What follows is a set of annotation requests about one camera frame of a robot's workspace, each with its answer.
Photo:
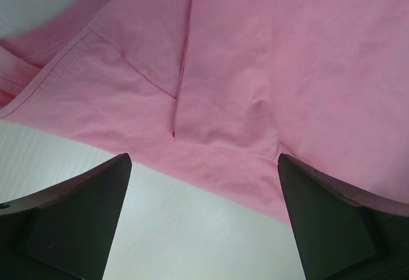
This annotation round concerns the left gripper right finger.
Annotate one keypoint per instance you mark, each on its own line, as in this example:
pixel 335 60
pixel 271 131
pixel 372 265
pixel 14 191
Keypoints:
pixel 342 231

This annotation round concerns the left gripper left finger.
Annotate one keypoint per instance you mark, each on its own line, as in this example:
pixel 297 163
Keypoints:
pixel 65 231

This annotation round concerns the pink t shirt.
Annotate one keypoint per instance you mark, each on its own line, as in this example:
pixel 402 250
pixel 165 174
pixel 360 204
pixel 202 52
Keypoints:
pixel 212 92

